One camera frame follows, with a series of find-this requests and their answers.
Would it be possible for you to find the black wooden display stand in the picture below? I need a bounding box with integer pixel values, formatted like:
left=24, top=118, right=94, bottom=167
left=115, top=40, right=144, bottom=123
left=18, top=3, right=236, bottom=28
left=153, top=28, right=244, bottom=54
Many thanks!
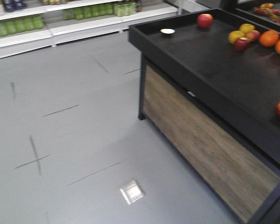
left=129, top=8, right=280, bottom=224

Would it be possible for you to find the metal floor plate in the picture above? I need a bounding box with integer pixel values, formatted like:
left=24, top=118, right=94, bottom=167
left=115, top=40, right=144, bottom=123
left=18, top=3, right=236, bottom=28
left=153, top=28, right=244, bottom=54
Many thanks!
left=119, top=180, right=146, bottom=205

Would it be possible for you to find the small white dish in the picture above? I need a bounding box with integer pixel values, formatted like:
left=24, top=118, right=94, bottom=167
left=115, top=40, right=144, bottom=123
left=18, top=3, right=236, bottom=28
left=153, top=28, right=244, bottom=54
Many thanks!
left=160, top=28, right=175, bottom=36

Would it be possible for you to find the red apple far left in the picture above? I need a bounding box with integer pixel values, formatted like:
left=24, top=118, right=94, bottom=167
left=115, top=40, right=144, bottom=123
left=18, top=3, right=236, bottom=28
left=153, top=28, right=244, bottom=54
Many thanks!
left=197, top=14, right=213, bottom=28

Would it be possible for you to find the yellow apple front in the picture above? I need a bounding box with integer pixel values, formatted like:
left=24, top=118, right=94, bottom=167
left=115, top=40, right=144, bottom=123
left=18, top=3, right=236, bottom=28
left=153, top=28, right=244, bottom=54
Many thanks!
left=228, top=30, right=245, bottom=44

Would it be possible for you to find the yellow apple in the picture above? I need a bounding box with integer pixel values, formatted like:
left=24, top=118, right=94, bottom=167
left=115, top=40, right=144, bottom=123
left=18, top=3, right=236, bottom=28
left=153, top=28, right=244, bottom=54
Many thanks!
left=239, top=23, right=255, bottom=34
left=228, top=30, right=245, bottom=44

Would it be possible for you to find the dark red apple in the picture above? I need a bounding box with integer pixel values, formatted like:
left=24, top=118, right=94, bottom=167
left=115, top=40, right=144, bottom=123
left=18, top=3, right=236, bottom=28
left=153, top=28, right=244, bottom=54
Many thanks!
left=234, top=37, right=250, bottom=52

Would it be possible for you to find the yellow apple rear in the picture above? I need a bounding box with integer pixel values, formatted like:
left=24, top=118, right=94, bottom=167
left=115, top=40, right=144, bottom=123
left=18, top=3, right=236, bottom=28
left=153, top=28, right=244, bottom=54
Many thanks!
left=239, top=23, right=255, bottom=34

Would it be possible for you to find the small red apple rear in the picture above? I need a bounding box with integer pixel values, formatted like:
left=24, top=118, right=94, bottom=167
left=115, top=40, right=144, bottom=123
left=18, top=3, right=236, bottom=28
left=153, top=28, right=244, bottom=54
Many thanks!
left=245, top=30, right=261, bottom=42

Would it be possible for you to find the orange left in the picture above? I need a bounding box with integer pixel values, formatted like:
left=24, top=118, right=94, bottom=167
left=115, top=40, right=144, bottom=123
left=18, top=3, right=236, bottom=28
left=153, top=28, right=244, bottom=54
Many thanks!
left=259, top=30, right=280, bottom=48

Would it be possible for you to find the white store shelf unit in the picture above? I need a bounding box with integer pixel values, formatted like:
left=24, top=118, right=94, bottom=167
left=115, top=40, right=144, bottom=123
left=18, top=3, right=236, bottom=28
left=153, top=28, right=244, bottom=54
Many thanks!
left=0, top=0, right=182, bottom=59

